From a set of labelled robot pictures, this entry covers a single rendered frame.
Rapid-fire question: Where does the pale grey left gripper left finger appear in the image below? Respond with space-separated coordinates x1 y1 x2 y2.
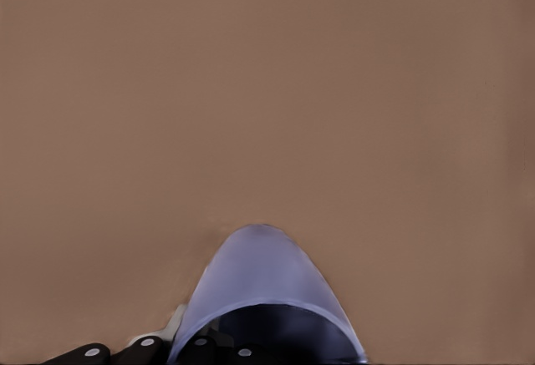
113 303 188 365

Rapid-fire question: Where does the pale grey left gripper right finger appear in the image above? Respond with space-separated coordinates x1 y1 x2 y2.
181 334 275 365

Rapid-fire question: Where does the light blue cup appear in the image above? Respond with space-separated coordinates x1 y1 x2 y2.
166 222 371 365

